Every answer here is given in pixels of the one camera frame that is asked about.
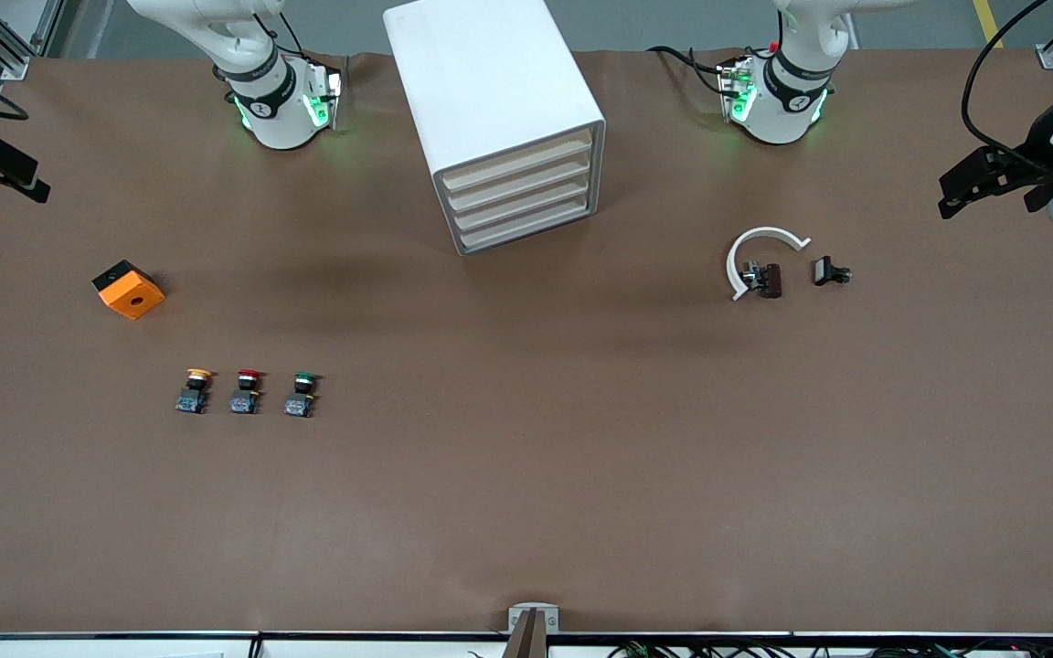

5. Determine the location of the brown small component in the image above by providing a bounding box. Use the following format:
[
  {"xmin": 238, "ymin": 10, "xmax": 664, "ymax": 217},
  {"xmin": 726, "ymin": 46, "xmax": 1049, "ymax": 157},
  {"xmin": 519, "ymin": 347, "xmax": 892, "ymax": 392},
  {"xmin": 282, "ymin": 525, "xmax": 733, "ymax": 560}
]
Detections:
[{"xmin": 740, "ymin": 260, "xmax": 783, "ymax": 300}]

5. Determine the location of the black base cable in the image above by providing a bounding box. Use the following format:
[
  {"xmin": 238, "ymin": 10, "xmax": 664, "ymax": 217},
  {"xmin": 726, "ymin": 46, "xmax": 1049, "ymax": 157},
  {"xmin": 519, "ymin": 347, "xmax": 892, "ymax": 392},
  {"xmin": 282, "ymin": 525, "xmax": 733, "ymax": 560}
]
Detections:
[{"xmin": 647, "ymin": 44, "xmax": 738, "ymax": 100}]

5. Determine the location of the white table edge rail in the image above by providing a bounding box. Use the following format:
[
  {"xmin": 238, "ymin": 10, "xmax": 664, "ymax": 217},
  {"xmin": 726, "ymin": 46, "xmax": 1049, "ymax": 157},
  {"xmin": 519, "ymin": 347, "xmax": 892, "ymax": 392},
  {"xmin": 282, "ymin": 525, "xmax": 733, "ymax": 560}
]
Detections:
[{"xmin": 0, "ymin": 631, "xmax": 1053, "ymax": 658}]

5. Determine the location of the green push button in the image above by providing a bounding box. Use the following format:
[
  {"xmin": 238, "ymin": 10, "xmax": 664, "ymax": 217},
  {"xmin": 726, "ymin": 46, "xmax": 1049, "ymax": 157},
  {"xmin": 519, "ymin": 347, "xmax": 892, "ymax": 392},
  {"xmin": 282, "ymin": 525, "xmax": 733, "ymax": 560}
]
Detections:
[{"xmin": 283, "ymin": 371, "xmax": 323, "ymax": 419}]

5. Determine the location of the yellow push button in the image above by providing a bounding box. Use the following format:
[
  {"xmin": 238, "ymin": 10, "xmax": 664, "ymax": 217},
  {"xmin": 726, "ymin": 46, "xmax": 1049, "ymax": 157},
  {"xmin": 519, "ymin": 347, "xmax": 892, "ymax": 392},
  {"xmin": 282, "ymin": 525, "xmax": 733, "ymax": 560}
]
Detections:
[{"xmin": 175, "ymin": 367, "xmax": 217, "ymax": 415}]

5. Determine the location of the red push button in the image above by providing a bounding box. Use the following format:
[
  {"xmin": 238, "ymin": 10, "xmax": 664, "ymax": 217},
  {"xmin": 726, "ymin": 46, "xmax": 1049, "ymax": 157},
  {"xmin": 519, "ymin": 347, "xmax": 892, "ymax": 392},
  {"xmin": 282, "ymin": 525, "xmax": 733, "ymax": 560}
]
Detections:
[{"xmin": 229, "ymin": 368, "xmax": 267, "ymax": 415}]

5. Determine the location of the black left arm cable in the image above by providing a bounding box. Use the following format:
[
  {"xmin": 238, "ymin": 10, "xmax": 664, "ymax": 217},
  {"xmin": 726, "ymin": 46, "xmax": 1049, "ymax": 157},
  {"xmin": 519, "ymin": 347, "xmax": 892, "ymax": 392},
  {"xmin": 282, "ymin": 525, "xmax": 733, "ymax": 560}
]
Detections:
[{"xmin": 961, "ymin": 0, "xmax": 1053, "ymax": 176}]

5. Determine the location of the white curved plastic part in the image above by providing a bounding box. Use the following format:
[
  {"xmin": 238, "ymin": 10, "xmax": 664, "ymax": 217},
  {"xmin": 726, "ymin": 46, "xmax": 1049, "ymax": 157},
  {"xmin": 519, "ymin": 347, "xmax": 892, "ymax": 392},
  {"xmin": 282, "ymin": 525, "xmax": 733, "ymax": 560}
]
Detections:
[{"xmin": 726, "ymin": 226, "xmax": 813, "ymax": 302}]

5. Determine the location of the orange black button box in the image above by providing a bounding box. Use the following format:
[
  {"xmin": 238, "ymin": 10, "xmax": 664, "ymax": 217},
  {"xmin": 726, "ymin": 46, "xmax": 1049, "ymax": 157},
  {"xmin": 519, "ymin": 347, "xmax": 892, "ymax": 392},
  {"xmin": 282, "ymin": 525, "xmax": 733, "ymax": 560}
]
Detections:
[{"xmin": 91, "ymin": 260, "xmax": 166, "ymax": 321}]

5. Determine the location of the black green cable bundle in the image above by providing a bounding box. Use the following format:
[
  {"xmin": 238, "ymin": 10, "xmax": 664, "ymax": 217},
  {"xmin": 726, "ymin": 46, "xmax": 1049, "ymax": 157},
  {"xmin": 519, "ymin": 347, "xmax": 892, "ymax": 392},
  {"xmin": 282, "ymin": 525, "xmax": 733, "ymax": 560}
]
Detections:
[{"xmin": 607, "ymin": 640, "xmax": 1053, "ymax": 658}]

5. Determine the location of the grey metal post bracket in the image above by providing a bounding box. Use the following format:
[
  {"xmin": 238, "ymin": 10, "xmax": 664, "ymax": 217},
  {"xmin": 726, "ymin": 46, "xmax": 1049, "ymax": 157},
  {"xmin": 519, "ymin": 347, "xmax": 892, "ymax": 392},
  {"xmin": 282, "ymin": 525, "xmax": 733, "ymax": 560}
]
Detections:
[{"xmin": 504, "ymin": 603, "xmax": 560, "ymax": 658}]

